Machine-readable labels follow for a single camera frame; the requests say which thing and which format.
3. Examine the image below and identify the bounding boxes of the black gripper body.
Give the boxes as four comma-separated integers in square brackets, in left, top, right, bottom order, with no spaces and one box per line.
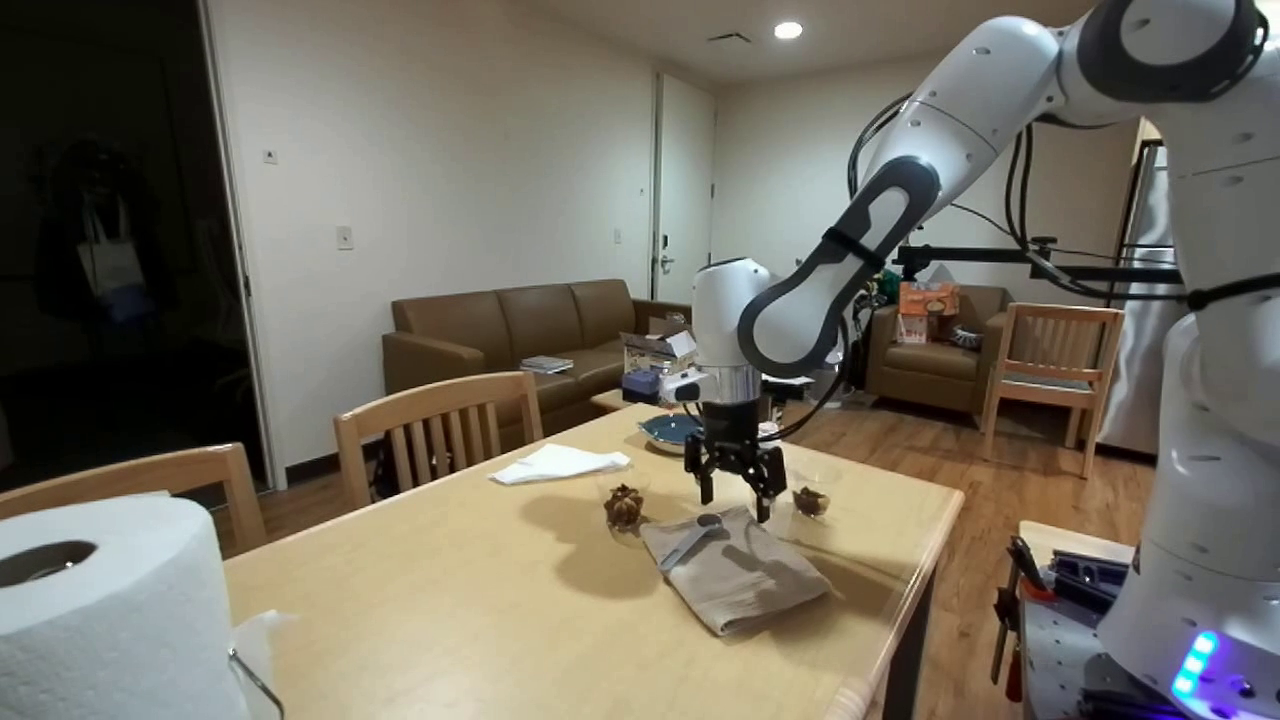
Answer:
[699,402,764,481]

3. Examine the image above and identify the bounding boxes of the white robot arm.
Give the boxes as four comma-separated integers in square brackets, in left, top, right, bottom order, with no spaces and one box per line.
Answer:
[690,0,1280,720]

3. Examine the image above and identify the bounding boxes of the white paper towel roll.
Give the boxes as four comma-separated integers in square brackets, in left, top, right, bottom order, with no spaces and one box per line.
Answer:
[0,494,248,720]

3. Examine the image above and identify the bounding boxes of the blue bowl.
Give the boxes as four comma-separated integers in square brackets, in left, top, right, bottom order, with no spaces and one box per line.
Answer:
[639,415,703,455]

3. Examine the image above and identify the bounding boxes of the small brown snack cup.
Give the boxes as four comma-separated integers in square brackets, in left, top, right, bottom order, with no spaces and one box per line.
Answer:
[791,488,829,515]

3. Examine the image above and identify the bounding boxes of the tissue box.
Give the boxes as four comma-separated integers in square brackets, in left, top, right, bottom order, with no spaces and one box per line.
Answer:
[618,331,699,402]

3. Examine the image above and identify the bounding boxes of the clear cup with nuts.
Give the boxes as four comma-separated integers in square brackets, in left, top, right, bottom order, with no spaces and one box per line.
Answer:
[603,483,642,527]

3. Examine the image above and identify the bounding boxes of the white napkin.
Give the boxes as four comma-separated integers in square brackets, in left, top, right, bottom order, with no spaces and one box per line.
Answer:
[492,445,629,483]

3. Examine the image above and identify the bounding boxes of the brown leather sofa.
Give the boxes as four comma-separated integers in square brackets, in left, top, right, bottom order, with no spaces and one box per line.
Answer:
[382,281,690,432]

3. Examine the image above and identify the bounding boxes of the brown armchair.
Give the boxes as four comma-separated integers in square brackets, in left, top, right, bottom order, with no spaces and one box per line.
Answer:
[865,285,1011,415]

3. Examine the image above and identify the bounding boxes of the far wooden chair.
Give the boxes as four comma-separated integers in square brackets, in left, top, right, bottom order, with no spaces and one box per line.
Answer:
[334,371,544,508]

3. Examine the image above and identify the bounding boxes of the wooden side chair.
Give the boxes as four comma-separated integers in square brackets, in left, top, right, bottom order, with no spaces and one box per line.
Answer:
[981,299,1123,470]

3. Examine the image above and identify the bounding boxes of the cluttered tool tray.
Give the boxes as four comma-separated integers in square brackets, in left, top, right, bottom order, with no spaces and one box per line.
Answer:
[988,520,1158,720]

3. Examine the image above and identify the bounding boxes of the white door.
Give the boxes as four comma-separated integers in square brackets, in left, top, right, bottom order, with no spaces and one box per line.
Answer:
[651,75,710,304]

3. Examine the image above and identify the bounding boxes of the near wooden chair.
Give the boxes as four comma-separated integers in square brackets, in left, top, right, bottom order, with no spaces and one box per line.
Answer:
[0,440,268,553]

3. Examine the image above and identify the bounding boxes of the black camera boom stand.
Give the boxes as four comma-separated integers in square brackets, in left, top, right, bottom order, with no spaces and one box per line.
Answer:
[894,242,1182,299]

